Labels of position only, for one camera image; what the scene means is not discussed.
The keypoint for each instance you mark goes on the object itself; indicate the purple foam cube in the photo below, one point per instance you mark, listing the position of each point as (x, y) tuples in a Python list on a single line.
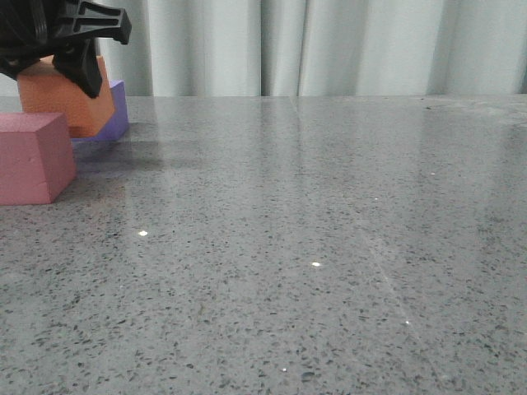
[(118, 124)]

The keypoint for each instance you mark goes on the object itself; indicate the pink foam cube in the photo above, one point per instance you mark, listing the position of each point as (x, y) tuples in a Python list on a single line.
[(37, 162)]

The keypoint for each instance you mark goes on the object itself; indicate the grey-green pleated curtain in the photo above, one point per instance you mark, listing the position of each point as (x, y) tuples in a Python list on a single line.
[(314, 48)]

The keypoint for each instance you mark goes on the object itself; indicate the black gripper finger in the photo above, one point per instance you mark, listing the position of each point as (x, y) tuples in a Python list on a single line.
[(78, 63)]

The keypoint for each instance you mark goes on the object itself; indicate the orange foam cube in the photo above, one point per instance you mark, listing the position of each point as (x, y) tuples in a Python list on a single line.
[(42, 89)]

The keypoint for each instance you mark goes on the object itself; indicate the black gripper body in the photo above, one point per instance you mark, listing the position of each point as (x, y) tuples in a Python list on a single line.
[(32, 30)]

